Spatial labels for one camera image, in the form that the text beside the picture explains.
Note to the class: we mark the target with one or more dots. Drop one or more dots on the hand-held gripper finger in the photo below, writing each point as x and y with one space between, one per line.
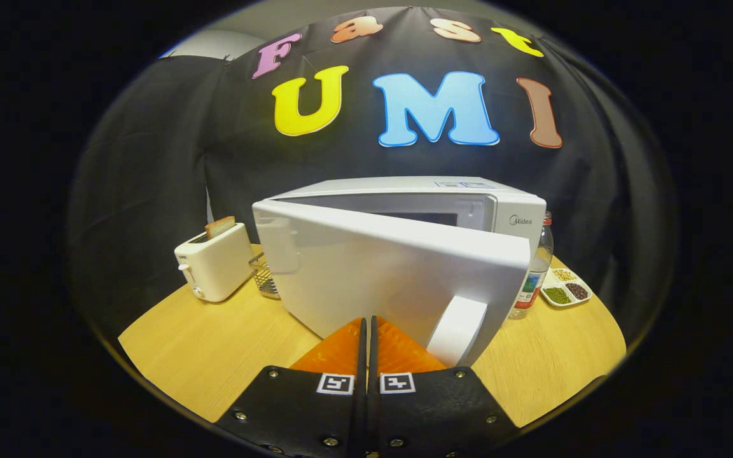
373 381
361 375

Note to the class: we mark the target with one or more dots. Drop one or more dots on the white microwave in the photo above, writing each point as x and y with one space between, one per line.
392 267

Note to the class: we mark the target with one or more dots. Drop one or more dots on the white toaster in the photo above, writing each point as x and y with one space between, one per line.
217 267

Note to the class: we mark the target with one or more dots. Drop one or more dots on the clear plastic bottle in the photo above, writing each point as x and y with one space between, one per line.
535 280

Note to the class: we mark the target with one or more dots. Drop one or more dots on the toast slice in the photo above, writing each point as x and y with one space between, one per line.
220 226

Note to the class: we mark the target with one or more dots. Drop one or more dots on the white divided snack dish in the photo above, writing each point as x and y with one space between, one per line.
567 289

